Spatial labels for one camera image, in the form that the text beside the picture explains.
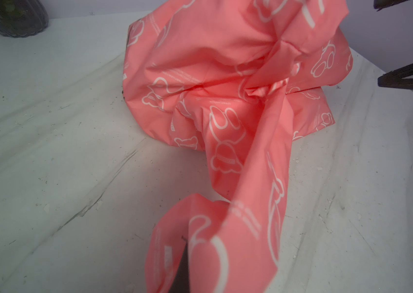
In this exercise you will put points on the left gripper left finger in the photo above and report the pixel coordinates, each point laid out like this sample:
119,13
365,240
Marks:
181,282

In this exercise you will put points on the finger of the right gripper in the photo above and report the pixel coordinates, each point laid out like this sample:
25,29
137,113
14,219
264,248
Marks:
382,4

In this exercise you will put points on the pink hooded jacket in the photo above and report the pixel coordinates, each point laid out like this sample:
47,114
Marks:
241,81

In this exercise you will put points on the dark glass vase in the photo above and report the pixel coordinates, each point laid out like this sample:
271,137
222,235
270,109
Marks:
22,18

